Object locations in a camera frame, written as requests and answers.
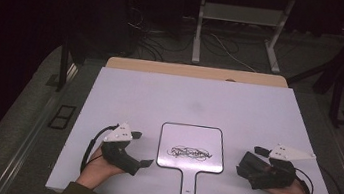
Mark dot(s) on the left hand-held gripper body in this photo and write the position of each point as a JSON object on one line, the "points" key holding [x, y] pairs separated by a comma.
{"points": [[115, 151]]}

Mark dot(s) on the wooden table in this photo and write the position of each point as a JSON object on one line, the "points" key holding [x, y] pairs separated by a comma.
{"points": [[196, 71]]}

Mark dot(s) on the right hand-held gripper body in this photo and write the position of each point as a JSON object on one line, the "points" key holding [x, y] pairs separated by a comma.
{"points": [[284, 174]]}

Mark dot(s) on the person's left hand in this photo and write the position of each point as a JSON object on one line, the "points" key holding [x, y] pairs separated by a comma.
{"points": [[98, 171]]}

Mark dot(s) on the white metal stand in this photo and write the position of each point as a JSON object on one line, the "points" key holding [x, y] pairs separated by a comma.
{"points": [[199, 30]]}

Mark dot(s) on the black metal stand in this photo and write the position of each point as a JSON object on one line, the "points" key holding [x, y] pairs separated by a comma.
{"points": [[336, 105], [63, 66]]}

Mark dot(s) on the small handheld whiteboard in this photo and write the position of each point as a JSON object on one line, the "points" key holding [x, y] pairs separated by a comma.
{"points": [[192, 143]]}

